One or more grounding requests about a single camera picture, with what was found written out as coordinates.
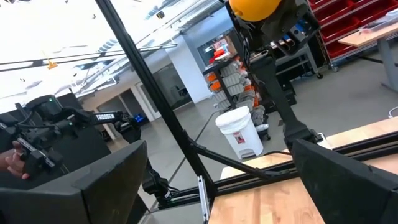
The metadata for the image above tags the person's hand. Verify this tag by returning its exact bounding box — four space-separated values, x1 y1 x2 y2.
0 149 30 181

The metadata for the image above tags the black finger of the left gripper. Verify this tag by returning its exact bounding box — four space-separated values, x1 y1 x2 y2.
224 1 250 48

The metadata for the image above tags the black aluminium table frame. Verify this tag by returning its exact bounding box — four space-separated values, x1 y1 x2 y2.
94 0 398 224

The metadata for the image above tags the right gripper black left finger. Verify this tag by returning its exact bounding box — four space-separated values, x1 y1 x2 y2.
0 139 149 224

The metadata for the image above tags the wooden workbench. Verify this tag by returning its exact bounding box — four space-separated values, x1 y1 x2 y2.
338 21 398 91

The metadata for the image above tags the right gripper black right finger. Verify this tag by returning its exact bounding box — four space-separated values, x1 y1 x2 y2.
292 138 398 224

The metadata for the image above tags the red bin rack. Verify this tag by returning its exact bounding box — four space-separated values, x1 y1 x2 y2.
307 0 398 65

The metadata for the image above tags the white trash bin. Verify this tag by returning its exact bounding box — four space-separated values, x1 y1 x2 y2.
215 105 265 161

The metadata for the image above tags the shelf with orange grey bins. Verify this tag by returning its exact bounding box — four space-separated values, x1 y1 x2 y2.
203 46 272 141

